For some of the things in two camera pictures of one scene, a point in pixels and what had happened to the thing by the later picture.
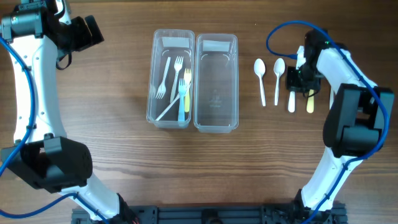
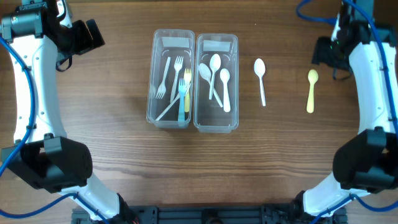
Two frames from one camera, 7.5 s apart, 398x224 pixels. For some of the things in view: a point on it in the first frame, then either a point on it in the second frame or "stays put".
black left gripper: [86, 35] stays put
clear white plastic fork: [162, 88] stays put
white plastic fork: [178, 65] stays put
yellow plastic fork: [187, 84] stays put
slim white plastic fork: [172, 101] stays put
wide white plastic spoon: [291, 102] to [224, 76]
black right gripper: [298, 83] to [325, 51]
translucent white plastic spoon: [331, 98] to [204, 73]
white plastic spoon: [279, 66] to [214, 63]
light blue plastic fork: [181, 93] stays put
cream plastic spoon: [259, 67] stays put
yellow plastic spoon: [310, 102] stays put
